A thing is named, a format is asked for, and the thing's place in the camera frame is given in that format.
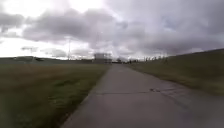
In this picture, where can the grey concrete path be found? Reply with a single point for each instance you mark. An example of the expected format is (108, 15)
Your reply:
(133, 103)

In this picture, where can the grey building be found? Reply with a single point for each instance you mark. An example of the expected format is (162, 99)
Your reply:
(102, 57)

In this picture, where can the grass field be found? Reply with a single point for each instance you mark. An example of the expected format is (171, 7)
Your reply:
(40, 90)

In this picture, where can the tall pole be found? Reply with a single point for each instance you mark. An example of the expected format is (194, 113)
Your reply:
(69, 49)

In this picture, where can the distant row of trees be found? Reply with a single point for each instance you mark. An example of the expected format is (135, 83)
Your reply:
(140, 60)

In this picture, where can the grassy embankment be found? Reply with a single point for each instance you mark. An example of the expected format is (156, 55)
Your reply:
(186, 68)

